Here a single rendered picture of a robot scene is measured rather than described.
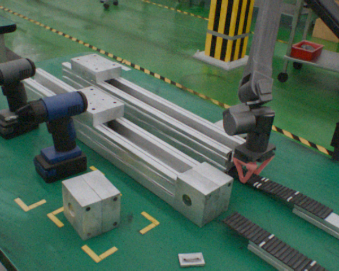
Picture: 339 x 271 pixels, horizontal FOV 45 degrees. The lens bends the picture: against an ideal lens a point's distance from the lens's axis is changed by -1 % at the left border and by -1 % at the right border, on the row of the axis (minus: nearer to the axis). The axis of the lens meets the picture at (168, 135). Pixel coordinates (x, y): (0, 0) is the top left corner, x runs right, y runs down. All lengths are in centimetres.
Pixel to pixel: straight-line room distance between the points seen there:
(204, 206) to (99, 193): 23
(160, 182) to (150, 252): 19
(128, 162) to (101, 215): 23
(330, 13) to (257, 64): 35
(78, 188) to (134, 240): 17
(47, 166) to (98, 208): 24
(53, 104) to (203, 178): 39
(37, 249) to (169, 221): 30
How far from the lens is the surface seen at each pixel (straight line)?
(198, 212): 94
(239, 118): 97
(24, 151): 122
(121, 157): 109
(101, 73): 143
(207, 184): 93
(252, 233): 92
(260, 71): 105
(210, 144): 111
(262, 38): 111
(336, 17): 132
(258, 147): 105
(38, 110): 98
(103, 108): 116
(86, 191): 89
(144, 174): 105
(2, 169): 116
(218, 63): 430
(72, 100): 101
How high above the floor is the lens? 142
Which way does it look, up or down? 30 degrees down
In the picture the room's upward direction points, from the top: 5 degrees clockwise
